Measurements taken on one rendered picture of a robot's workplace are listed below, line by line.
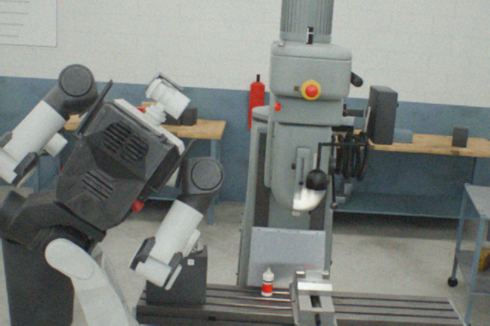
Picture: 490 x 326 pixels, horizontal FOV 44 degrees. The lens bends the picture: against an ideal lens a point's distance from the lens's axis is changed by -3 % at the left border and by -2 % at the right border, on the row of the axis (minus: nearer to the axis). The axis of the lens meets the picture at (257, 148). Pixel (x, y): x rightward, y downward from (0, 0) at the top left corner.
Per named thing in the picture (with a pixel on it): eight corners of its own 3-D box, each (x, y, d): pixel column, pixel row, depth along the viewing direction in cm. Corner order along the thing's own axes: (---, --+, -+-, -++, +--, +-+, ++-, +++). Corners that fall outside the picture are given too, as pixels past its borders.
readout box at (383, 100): (395, 145, 239) (401, 92, 234) (372, 144, 239) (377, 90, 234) (386, 135, 258) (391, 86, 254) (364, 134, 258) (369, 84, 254)
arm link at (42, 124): (14, 189, 158) (72, 125, 163) (-25, 156, 156) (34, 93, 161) (19, 189, 169) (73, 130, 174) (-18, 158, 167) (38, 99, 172)
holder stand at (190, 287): (205, 304, 225) (207, 253, 221) (145, 302, 223) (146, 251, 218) (205, 289, 237) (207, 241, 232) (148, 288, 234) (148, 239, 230)
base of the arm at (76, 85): (72, 120, 159) (109, 96, 162) (44, 79, 158) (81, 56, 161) (73, 126, 173) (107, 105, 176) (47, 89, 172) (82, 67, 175)
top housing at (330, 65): (351, 101, 193) (356, 50, 190) (268, 96, 193) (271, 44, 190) (335, 85, 239) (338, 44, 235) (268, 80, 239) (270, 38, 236)
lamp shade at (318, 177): (309, 190, 199) (311, 172, 198) (302, 184, 206) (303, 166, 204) (330, 190, 201) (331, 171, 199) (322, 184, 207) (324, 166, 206)
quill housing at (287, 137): (327, 215, 215) (335, 125, 208) (268, 212, 215) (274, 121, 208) (322, 199, 233) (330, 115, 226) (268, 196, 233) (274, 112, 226)
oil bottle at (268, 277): (272, 296, 235) (274, 270, 232) (261, 295, 235) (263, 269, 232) (272, 291, 238) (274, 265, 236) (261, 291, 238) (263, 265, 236)
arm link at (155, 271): (178, 264, 186) (156, 299, 168) (148, 247, 186) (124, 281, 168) (192, 238, 181) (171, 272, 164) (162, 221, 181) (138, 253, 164)
